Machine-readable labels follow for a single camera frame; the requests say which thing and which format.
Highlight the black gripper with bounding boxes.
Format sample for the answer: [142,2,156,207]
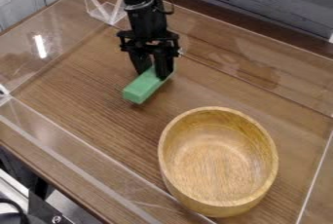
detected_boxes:
[118,2,180,80]

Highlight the green rectangular block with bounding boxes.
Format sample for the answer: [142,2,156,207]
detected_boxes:
[122,67,172,104]

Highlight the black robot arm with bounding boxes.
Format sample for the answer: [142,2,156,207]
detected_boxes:
[118,0,180,80]

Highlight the brown wooden bowl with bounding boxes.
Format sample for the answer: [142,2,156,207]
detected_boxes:
[158,106,279,218]

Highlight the clear acrylic corner bracket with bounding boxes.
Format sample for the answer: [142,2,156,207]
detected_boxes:
[85,0,126,25]

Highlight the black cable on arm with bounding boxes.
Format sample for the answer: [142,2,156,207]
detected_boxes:
[156,0,176,17]

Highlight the clear acrylic tray wall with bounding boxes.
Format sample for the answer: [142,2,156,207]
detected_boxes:
[0,87,214,224]

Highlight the grey metal table frame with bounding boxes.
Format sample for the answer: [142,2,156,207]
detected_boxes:
[0,168,89,224]

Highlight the black cable lower left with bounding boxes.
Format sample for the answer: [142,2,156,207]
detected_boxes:
[0,198,31,224]

